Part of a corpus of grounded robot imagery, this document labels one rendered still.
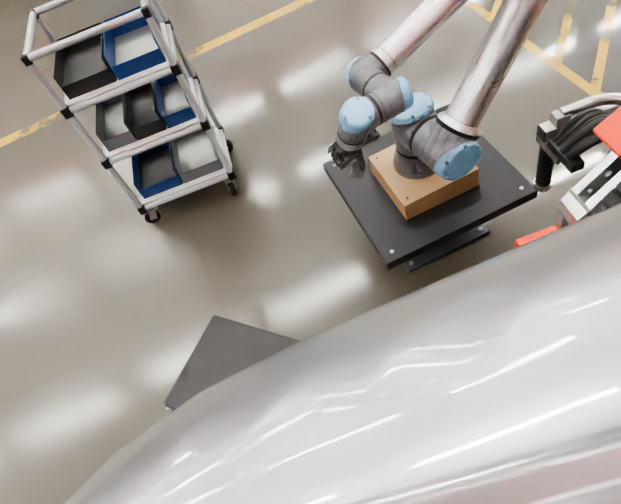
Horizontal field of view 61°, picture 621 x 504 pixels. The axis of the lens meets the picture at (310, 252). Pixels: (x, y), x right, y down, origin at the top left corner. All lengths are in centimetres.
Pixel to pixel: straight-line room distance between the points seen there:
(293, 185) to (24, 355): 147
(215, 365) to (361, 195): 85
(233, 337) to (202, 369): 14
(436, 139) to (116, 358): 159
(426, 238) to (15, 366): 190
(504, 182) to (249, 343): 108
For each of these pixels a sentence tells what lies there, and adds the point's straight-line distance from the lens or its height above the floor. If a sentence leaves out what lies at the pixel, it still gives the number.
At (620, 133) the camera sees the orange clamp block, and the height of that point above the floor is 114.
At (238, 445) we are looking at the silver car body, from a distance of 20.
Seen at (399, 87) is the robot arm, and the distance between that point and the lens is 151.
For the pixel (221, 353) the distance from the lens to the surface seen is 181.
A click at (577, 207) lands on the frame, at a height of 97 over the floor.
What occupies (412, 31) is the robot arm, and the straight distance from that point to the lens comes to 163.
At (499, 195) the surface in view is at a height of 30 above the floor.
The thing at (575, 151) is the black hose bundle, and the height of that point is 100.
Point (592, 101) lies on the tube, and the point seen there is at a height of 101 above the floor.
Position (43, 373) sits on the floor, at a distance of 265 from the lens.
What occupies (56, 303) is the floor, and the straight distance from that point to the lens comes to 284.
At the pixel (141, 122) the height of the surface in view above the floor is 53.
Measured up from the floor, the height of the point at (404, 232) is 30.
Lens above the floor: 183
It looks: 51 degrees down
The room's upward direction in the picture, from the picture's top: 23 degrees counter-clockwise
